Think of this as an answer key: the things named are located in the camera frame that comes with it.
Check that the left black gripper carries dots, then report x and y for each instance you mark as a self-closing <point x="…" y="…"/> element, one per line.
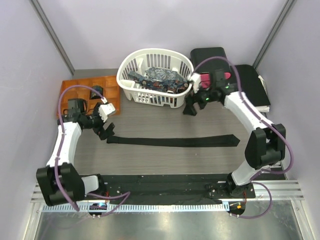
<point x="103" y="134"/>

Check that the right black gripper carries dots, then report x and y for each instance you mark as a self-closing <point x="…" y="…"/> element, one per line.
<point x="189" y="109"/>

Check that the black tie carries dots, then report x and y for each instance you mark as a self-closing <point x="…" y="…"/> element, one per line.
<point x="228" y="140"/>

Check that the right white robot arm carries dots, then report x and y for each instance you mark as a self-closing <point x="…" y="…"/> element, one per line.
<point x="266" y="145"/>

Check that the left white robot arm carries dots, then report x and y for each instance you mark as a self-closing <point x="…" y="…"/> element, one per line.
<point x="59" y="181"/>

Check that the floral patterned ties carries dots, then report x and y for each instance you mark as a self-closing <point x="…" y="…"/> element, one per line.
<point x="161" y="80"/>

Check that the black pink drawer box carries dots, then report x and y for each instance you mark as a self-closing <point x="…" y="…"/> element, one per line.
<point x="207" y="69"/>

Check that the rolled dark patterned tie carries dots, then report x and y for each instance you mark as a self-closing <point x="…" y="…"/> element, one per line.
<point x="96" y="93"/>

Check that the orange wooden compartment tray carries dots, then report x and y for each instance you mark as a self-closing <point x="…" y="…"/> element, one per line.
<point x="107" y="85"/>

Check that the white plastic basket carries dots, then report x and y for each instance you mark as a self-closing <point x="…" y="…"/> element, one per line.
<point x="141" y="60"/>

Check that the black folder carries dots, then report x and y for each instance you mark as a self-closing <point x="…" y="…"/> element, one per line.
<point x="251" y="85"/>

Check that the white teal book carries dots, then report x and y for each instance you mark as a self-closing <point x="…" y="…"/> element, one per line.
<point x="266" y="108"/>

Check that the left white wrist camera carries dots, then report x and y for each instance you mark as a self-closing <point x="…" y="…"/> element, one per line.
<point x="106" y="109"/>

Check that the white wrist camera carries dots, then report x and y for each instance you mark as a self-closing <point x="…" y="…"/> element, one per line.
<point x="106" y="109"/>
<point x="194" y="79"/>

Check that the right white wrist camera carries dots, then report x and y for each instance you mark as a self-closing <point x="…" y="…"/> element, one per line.
<point x="194" y="79"/>

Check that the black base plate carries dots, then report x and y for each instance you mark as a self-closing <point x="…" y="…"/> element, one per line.
<point x="174" y="189"/>

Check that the aluminium rail frame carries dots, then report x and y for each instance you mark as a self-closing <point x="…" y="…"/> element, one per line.
<point x="272" y="191"/>

